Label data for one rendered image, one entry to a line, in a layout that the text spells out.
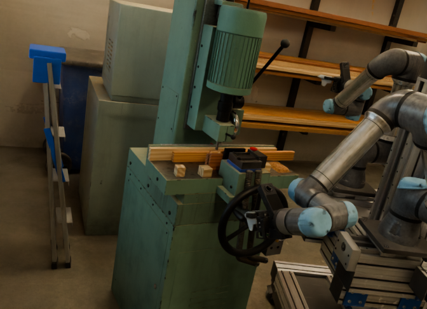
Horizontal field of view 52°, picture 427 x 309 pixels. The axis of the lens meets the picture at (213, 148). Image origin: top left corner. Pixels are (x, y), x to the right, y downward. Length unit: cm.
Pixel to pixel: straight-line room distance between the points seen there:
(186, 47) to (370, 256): 106
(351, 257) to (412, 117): 59
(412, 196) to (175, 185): 83
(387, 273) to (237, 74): 92
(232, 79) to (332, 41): 323
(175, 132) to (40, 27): 226
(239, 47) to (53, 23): 251
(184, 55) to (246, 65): 31
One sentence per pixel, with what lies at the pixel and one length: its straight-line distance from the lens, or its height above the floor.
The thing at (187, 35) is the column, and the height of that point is 136.
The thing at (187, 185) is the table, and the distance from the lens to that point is 157.
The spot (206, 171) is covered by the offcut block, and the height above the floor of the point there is 93.
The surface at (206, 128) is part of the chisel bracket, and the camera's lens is 176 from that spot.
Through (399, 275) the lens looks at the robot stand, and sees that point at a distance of 181.
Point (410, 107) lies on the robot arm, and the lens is 135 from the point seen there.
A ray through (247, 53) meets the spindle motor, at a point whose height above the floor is 136.
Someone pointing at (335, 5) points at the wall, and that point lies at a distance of 472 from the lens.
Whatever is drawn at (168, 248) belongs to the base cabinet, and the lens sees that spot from 169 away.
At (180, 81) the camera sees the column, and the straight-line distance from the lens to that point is 183.
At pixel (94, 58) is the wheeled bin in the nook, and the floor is 96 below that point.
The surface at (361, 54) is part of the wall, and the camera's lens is 502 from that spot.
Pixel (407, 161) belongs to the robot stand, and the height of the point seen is 106.
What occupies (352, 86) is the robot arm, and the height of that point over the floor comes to 125.
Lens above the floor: 151
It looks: 18 degrees down
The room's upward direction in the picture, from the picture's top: 11 degrees clockwise
